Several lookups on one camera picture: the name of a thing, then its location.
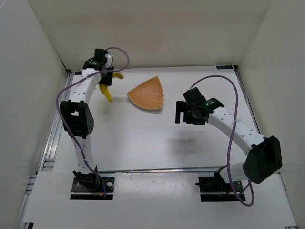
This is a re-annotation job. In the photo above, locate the aluminium frame rail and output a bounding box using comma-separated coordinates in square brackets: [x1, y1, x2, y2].
[16, 70, 73, 229]
[233, 66, 272, 167]
[99, 167, 221, 174]

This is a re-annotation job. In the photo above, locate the yellow fake banana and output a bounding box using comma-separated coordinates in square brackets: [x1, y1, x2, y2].
[99, 72, 124, 103]

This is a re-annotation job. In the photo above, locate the right blue corner label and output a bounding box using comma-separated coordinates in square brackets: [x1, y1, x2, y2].
[216, 65, 233, 70]

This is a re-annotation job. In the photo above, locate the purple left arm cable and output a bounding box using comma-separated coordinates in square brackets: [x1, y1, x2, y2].
[56, 46, 130, 198]

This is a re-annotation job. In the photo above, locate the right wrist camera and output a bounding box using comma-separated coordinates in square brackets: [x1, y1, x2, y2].
[183, 87, 206, 104]

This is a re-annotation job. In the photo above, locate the right aluminium frame rail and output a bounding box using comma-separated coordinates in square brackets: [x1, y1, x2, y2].
[233, 66, 272, 167]

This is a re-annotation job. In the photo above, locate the triangular woven wicker basket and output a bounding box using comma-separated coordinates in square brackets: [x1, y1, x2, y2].
[126, 76, 164, 113]

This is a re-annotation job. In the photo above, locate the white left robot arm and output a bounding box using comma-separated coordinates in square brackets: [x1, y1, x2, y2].
[60, 49, 113, 176]

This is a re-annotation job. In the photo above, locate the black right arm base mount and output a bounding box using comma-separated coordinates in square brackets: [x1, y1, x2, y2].
[195, 177, 238, 202]

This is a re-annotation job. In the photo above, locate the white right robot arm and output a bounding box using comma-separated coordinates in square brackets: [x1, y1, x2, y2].
[175, 87, 283, 184]

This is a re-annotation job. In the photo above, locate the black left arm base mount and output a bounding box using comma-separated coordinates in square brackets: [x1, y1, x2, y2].
[70, 171, 115, 200]

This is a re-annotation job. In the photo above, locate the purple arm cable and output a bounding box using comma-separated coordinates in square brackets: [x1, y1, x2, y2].
[189, 75, 255, 206]
[56, 46, 130, 198]

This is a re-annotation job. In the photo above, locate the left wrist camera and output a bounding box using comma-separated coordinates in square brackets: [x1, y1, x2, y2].
[93, 49, 113, 68]

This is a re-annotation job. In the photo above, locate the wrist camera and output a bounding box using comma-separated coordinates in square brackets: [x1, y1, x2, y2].
[183, 87, 206, 104]
[93, 49, 113, 68]

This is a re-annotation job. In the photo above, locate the front aluminium frame rail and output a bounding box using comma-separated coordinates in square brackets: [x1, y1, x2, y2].
[99, 167, 221, 174]

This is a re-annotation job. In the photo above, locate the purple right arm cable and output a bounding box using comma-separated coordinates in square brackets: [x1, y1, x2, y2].
[189, 75, 255, 206]

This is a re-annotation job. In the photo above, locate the left aluminium frame rail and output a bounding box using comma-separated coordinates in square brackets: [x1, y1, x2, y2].
[16, 70, 73, 229]

